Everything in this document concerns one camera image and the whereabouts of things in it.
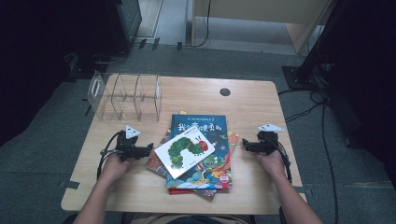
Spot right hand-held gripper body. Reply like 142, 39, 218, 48
256, 123, 285, 156

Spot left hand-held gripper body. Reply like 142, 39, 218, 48
115, 124, 144, 162

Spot dark blue monster book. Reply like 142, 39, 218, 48
165, 114, 233, 190

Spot white caterpillar book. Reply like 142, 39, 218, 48
153, 125, 217, 180

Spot clear acrylic book rack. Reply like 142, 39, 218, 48
87, 70, 163, 122

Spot person's right hand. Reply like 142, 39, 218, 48
255, 148, 288, 182

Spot person's left hand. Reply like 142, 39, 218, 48
98, 152, 138, 188

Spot grey floor tape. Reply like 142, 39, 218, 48
59, 179, 81, 190
293, 185, 314, 198

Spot person's clothing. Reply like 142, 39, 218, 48
124, 213, 256, 224

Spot black metal stand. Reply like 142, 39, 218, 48
281, 0, 344, 91

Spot dark curtain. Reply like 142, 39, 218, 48
0, 0, 110, 147
326, 0, 396, 188

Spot black computer tower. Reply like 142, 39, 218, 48
106, 0, 143, 55

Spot light wooden cabinet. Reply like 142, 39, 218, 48
191, 0, 339, 54

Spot right hand-held gripper cable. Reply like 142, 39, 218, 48
274, 136, 293, 185

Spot hand-held gripper cable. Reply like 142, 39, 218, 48
274, 136, 293, 185
96, 130, 125, 181

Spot left hand-held gripper cable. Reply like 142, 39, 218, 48
96, 130, 125, 181

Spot short black floor cable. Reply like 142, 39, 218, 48
276, 88, 326, 124

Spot long black floor cable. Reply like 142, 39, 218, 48
319, 92, 340, 224

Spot black hanging cable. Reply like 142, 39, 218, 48
190, 0, 213, 49

